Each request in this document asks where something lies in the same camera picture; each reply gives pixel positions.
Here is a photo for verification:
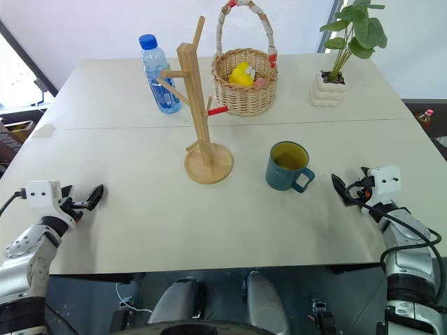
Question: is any woven wicker basket with handle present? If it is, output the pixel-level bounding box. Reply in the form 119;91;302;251
211;0;279;117

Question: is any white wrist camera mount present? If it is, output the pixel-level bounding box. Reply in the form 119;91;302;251
366;165;402;209
26;180;84;230

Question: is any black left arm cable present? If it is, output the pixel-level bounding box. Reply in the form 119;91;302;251
0;188;29;218

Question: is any green leafy plant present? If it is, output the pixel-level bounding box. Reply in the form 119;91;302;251
318;0;389;83

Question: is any wooden mug tree stand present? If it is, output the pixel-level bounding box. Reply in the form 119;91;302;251
155;15;235;185

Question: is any white wavy plant pot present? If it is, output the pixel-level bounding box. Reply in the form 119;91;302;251
309;69;349;108

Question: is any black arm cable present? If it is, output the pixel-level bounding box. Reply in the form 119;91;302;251
0;188;29;218
343;180;443;305

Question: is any blue mug with yellow inside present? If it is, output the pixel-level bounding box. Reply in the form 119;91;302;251
264;140;316;194

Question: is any pink-capped orange drink bottle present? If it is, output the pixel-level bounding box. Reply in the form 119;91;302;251
414;108;436;131

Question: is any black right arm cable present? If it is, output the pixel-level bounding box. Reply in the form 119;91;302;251
343;180;443;305

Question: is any dark round robot torso ring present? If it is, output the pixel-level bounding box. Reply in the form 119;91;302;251
117;318;279;335

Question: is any brown wooden crate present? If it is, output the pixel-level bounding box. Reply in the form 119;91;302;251
0;119;36;165

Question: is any white thin cable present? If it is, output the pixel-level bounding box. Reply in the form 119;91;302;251
115;281;154;314

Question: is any black clamp device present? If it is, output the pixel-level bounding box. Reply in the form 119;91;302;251
307;297;337;335

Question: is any clear blue-capped water bottle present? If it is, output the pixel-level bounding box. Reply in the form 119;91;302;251
138;33;183;115

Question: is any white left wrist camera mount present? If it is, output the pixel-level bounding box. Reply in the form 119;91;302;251
26;180;84;230

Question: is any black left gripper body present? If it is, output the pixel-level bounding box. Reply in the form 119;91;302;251
58;196;89;214

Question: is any yellow toy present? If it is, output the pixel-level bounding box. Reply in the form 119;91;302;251
228;61;256;87

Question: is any grey rounded robot leg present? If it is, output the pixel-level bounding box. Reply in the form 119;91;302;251
147;276;206;326
242;269;291;335

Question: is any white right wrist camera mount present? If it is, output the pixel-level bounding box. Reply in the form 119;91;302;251
366;165;402;209

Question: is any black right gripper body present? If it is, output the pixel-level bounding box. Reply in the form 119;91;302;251
348;175;375;207

